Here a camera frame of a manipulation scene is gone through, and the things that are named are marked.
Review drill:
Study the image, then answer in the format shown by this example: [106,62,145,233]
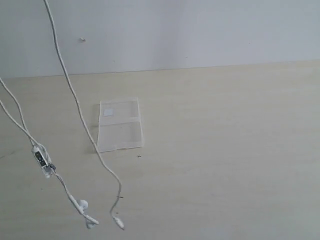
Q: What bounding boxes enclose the white earphone cable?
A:
[0,0,126,231]

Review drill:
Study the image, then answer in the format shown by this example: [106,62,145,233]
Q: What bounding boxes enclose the clear plastic storage box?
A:
[97,97,144,153]

